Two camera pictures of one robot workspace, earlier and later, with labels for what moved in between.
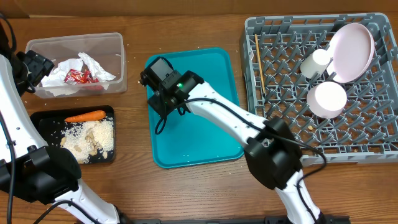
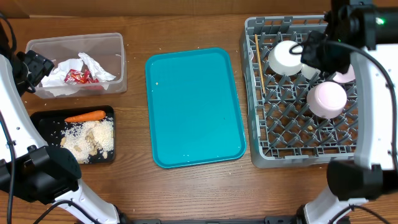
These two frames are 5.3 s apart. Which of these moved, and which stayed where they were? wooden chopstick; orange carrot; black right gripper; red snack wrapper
Moved: black right gripper
Stayed: orange carrot; red snack wrapper; wooden chopstick
